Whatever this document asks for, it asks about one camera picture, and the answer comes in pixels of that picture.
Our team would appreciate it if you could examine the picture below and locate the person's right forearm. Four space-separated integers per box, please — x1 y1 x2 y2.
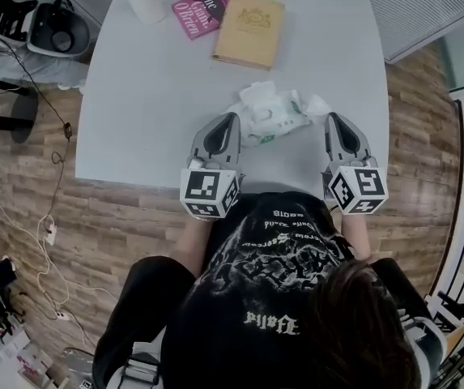
338 212 372 263

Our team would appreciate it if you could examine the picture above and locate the black railing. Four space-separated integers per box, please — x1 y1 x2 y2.
428 95 464 389

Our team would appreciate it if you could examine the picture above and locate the grey backpack strap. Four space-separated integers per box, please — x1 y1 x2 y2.
396 309 448 377
105 340 164 389

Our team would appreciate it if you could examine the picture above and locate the grey table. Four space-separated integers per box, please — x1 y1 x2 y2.
74 0 391 196

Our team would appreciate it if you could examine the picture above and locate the person's left forearm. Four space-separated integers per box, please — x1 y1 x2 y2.
182 216 217 277

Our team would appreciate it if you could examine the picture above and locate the white cable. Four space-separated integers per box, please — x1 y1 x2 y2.
0 167 71 320

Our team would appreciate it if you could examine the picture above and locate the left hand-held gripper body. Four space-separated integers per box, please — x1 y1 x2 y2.
179 155 245 220

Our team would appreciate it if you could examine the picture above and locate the pink book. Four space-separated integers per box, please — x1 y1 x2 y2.
171 0 252 42

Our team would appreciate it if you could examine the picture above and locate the white vase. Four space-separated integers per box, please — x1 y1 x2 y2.
123 0 168 26

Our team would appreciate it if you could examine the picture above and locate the white charger plug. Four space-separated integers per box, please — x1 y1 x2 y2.
41 214 60 247

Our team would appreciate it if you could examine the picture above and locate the white wet wipe pack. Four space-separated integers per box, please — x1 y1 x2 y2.
224 80 314 148

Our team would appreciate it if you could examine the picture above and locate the person's black printed t-shirt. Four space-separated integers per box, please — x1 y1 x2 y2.
92 190 436 389

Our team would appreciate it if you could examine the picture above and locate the white pink carton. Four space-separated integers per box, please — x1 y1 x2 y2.
0 330 55 389

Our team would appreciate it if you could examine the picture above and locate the black cable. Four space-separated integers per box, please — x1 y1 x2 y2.
10 42 74 227

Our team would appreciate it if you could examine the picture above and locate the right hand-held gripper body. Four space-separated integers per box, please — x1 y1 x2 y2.
321 155 390 216

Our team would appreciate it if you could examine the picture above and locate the tan hardcover book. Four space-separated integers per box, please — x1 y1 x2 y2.
211 0 286 72

